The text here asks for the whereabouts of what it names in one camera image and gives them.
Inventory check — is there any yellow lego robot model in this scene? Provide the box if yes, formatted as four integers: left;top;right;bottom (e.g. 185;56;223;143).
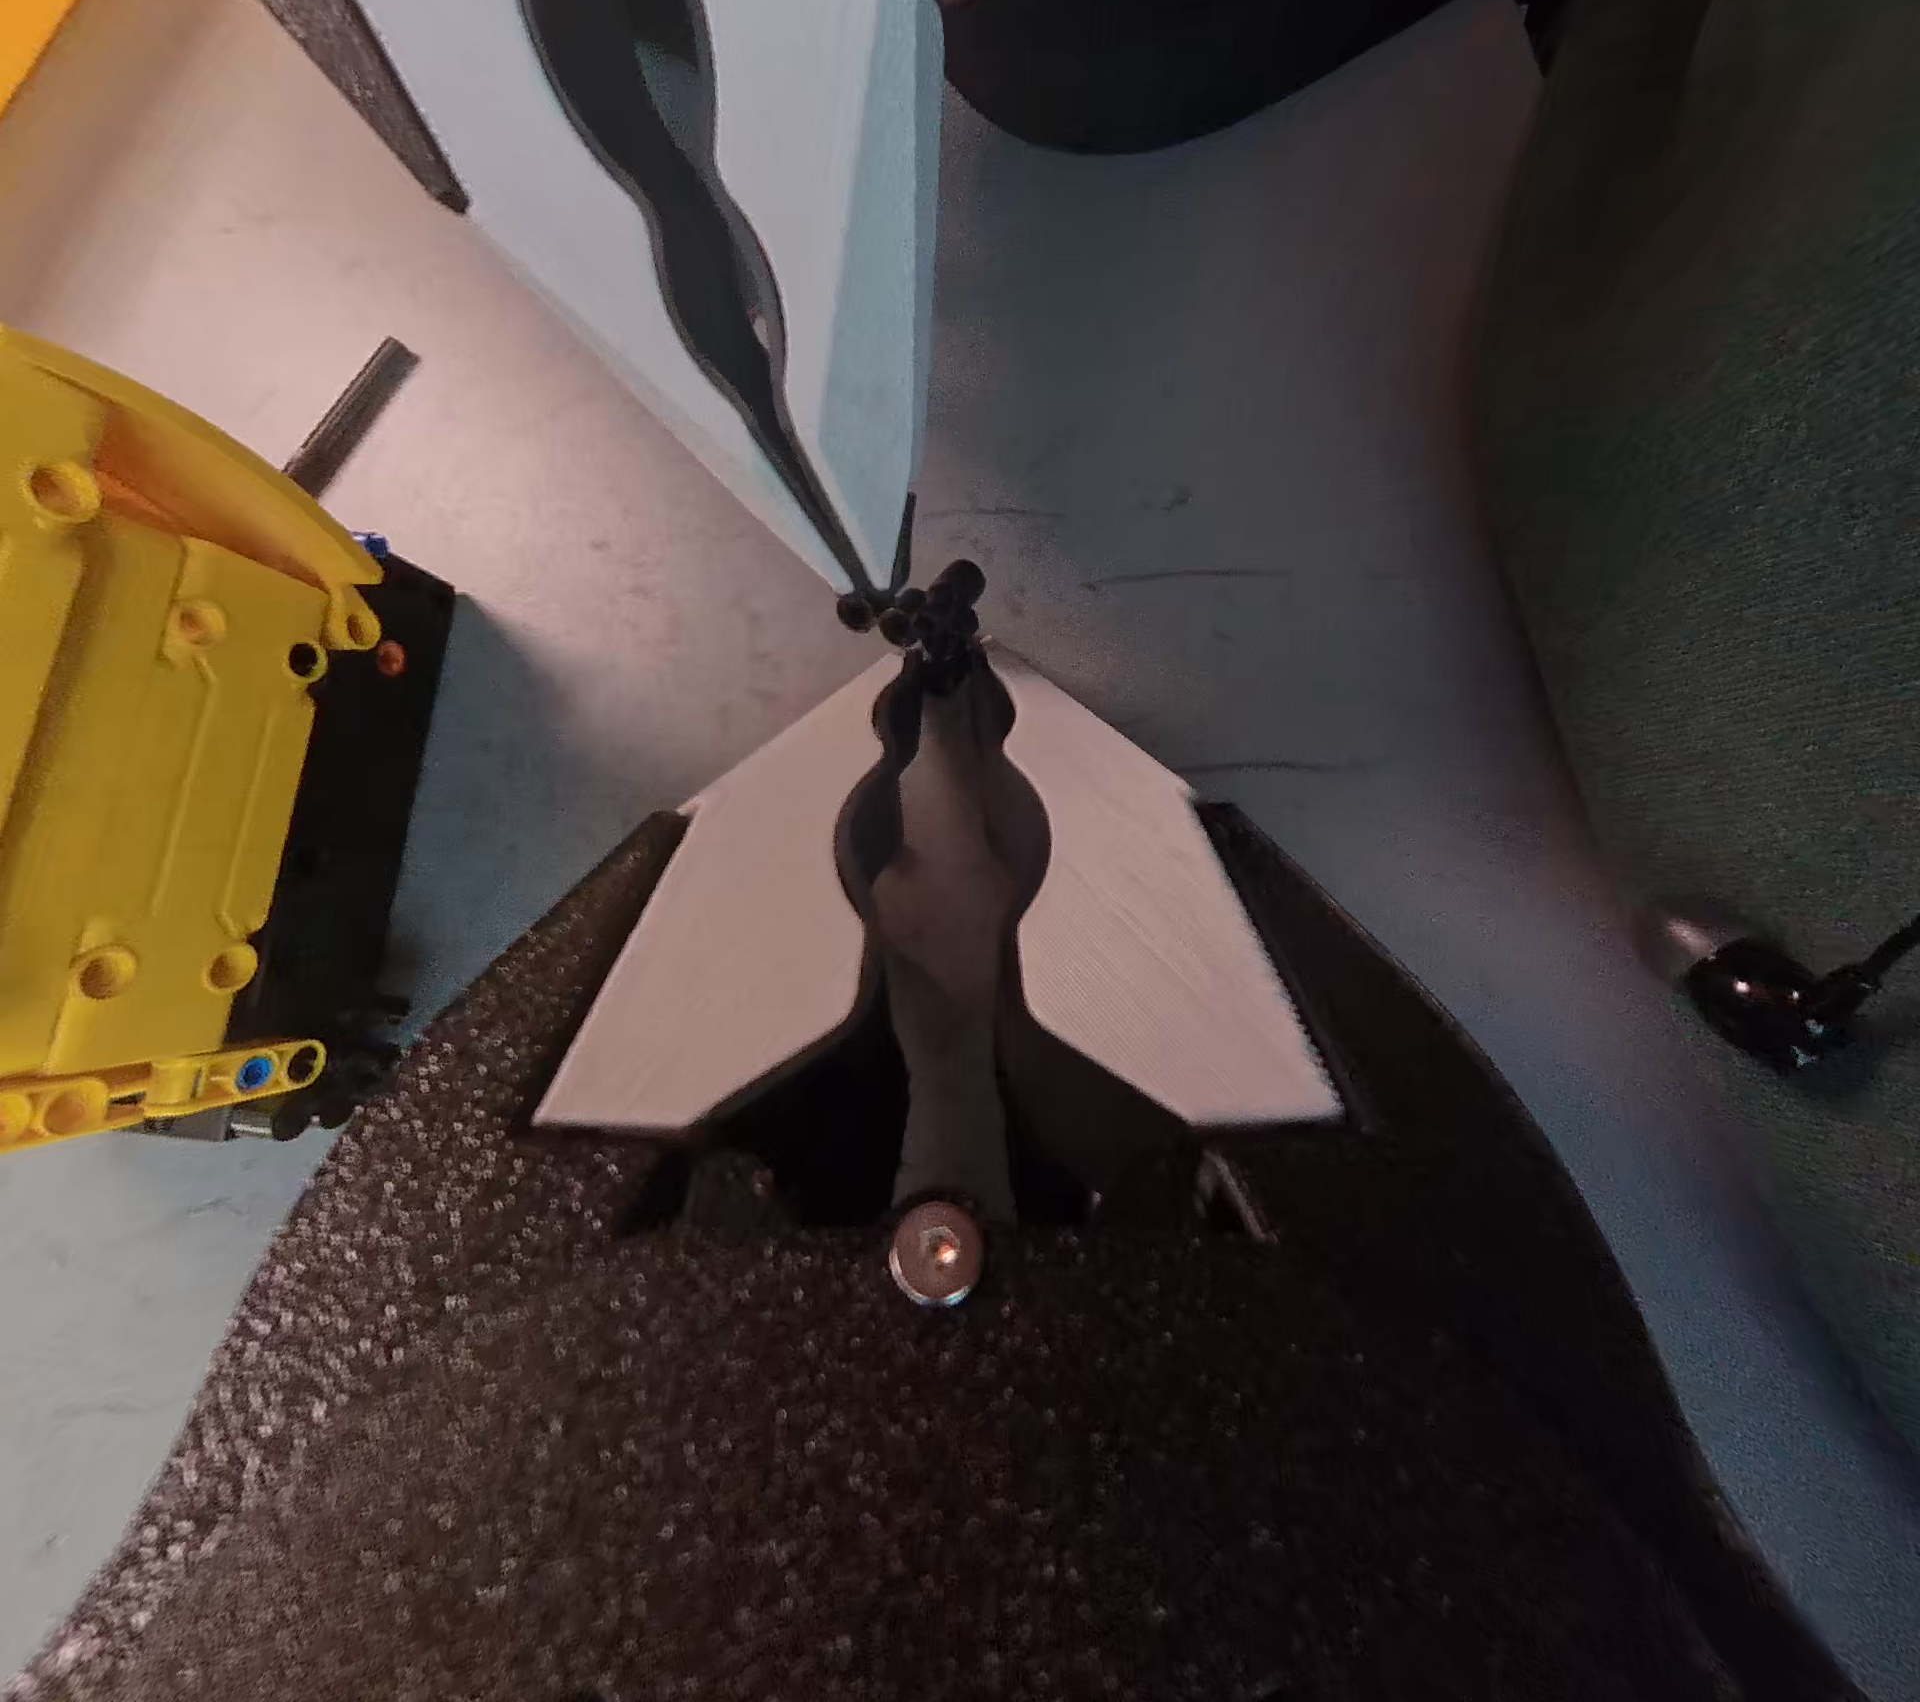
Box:
0;325;459;1157

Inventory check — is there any black lego hub connector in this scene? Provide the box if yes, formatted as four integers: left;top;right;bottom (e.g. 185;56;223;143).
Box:
876;558;991;701

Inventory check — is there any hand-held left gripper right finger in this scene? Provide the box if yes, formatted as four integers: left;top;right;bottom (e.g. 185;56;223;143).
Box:
972;648;1343;1233

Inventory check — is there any black hoodie drawstring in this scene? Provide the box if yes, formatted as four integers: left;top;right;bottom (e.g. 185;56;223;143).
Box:
1642;898;1920;1079

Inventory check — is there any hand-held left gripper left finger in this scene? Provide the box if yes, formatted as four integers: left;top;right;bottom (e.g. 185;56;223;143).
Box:
527;652;923;1233

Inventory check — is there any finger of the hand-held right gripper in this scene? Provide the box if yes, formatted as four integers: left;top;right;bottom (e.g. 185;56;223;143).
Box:
561;0;948;604
239;0;879;624

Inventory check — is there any short black lego axle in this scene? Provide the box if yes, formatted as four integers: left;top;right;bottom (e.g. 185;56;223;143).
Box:
282;337;423;498

